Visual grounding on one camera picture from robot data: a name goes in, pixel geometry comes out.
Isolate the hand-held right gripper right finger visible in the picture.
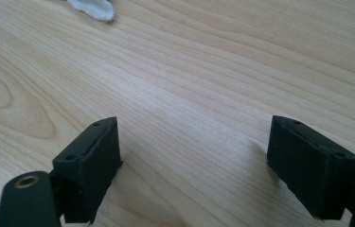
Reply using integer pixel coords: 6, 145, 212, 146
266, 114, 355, 221

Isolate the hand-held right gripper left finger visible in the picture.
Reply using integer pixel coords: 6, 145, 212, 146
52, 116, 124, 225

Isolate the white towel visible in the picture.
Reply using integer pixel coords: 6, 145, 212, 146
66, 0, 116, 23

